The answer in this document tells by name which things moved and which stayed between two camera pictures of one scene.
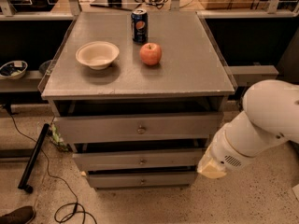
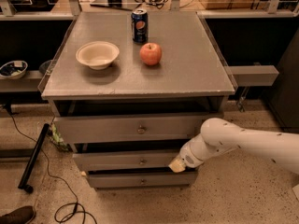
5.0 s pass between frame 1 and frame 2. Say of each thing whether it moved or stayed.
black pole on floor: stayed
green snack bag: stayed
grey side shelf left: stayed
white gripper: moved
